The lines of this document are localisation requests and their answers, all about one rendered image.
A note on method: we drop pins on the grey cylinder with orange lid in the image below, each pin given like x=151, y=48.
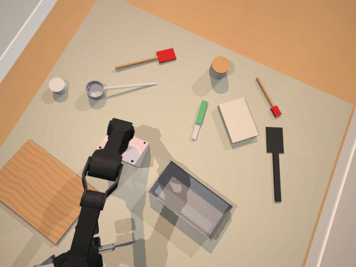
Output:
x=219, y=67

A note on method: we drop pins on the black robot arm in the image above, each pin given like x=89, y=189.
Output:
x=104, y=164

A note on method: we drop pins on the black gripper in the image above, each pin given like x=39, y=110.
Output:
x=97, y=259

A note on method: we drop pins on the black spatula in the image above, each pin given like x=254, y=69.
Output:
x=274, y=144

